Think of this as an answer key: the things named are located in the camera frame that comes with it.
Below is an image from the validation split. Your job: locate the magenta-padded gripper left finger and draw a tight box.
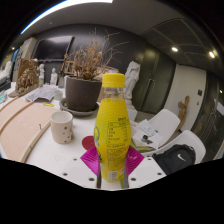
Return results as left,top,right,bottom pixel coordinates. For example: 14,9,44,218
61,145,102,190

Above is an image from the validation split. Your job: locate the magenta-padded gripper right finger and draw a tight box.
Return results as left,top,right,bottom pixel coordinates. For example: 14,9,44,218
123,145,167,190

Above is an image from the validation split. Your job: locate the yellow drink bottle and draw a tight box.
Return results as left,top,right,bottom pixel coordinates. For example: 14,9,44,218
94,73,133,183

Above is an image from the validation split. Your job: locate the black backpack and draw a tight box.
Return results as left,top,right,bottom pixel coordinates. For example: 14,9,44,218
152,143,197,176

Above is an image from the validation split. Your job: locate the stack of papers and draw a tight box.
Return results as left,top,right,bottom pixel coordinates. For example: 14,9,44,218
129,119,163,150

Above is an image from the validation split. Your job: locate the cream dotted cup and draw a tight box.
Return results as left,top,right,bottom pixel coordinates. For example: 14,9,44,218
50,110,74,145

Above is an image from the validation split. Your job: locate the white plastic chair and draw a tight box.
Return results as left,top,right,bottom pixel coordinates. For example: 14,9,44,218
143,129,207,165
133,108,181,148

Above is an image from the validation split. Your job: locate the grey plant saucer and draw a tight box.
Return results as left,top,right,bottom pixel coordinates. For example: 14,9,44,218
59,97,100,118

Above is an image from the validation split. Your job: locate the wooden carved figure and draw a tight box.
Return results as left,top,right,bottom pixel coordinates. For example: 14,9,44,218
177,95,191,129

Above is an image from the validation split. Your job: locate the dried plant in grey pot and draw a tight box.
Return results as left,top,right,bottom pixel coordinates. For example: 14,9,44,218
64,29,129,113

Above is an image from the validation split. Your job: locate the printed newspaper sheet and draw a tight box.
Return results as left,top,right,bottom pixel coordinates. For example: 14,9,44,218
25,85,59,103

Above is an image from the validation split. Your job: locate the small white plaster figurine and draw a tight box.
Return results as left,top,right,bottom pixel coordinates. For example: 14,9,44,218
49,67,59,86

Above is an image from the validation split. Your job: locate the wooden easel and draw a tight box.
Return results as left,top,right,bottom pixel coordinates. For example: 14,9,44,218
59,59,76,81

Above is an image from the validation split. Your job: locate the brown relief sculpture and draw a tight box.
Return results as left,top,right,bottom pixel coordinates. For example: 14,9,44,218
8,58,41,98

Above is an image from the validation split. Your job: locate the white plaster bust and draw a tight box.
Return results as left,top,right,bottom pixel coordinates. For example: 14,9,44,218
38,63,46,84

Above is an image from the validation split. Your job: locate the white plaster sculpture group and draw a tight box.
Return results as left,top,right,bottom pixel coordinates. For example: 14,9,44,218
0,59,14,82

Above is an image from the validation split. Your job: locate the white cabinet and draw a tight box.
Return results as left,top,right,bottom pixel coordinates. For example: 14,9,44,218
13,37,38,81

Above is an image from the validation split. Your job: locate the long ceiling light panel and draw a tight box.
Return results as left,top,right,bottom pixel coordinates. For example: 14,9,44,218
20,0,114,35

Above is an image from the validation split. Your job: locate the white statue pedestal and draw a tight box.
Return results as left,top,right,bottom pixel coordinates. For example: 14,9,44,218
126,106,139,122

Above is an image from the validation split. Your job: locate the wooden canvas stretcher frame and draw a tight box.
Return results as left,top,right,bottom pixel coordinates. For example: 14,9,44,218
0,97,60,164

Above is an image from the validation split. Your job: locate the black wall screen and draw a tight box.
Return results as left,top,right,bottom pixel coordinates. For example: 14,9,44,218
33,35,75,61

